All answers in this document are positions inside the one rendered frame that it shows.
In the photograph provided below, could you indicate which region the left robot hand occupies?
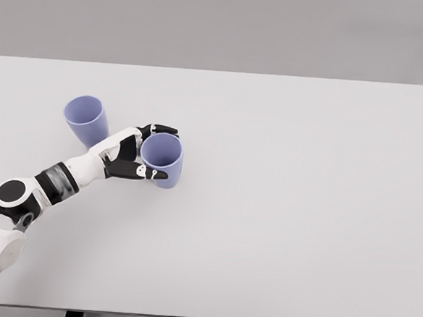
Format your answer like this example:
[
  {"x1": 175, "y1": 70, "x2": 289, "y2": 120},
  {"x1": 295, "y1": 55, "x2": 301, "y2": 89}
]
[{"x1": 85, "y1": 119, "x2": 180, "y2": 185}]

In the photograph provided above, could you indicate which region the lavender plastic cup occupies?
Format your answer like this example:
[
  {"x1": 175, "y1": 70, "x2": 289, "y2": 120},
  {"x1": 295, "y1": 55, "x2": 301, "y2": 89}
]
[
  {"x1": 137, "y1": 130, "x2": 186, "y2": 191},
  {"x1": 61, "y1": 94, "x2": 113, "y2": 150}
]

